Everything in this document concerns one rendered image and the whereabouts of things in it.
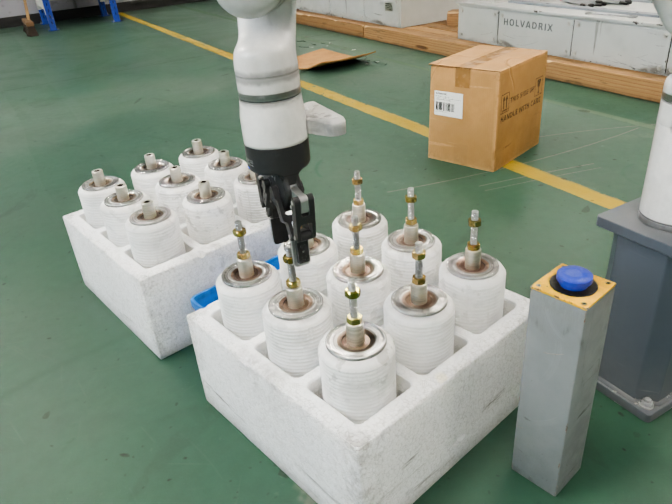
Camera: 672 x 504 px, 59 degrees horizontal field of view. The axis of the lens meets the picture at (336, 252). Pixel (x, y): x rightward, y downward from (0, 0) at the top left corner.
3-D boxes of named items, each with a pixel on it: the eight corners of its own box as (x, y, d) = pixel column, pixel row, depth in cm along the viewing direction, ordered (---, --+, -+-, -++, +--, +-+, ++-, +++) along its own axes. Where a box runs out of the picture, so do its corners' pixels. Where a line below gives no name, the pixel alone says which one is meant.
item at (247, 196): (272, 238, 137) (261, 165, 128) (297, 252, 131) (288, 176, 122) (237, 254, 132) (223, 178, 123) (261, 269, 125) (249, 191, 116)
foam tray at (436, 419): (366, 303, 124) (362, 226, 115) (532, 393, 98) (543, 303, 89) (205, 400, 102) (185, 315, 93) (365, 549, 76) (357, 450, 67)
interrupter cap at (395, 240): (378, 246, 94) (377, 242, 94) (404, 227, 99) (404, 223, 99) (418, 259, 90) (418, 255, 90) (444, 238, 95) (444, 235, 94)
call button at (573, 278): (565, 275, 72) (568, 260, 71) (597, 287, 70) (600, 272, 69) (548, 288, 70) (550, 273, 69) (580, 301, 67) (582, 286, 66)
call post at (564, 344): (537, 441, 89) (561, 264, 74) (581, 467, 85) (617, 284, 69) (510, 468, 85) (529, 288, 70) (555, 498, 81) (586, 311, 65)
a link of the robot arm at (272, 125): (351, 134, 68) (347, 80, 65) (259, 157, 64) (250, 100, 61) (317, 116, 75) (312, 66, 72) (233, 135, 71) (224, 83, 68)
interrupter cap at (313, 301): (296, 329, 77) (295, 325, 76) (257, 309, 81) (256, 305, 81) (335, 302, 81) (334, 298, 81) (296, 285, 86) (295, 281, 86)
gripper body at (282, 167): (233, 130, 71) (245, 201, 75) (257, 150, 64) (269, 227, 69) (290, 117, 73) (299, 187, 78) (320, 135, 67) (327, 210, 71)
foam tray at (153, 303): (226, 226, 160) (215, 163, 151) (318, 279, 134) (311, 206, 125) (84, 284, 139) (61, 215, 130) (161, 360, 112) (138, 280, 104)
